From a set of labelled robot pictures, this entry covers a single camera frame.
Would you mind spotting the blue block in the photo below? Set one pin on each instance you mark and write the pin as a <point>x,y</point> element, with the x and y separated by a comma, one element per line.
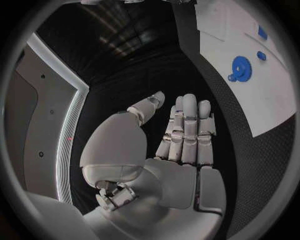
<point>262,33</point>

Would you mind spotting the white task board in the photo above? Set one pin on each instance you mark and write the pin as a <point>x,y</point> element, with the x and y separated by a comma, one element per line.
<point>253,75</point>

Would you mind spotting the blue peg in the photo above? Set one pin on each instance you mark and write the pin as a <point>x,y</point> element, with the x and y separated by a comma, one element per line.
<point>261,55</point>

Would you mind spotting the blue gear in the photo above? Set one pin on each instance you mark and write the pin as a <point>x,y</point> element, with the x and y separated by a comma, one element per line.
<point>241,69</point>

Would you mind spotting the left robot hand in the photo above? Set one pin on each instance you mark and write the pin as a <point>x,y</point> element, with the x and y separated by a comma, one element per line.
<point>178,187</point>

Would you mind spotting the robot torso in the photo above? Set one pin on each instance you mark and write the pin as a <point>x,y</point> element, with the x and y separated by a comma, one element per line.
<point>44,120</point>

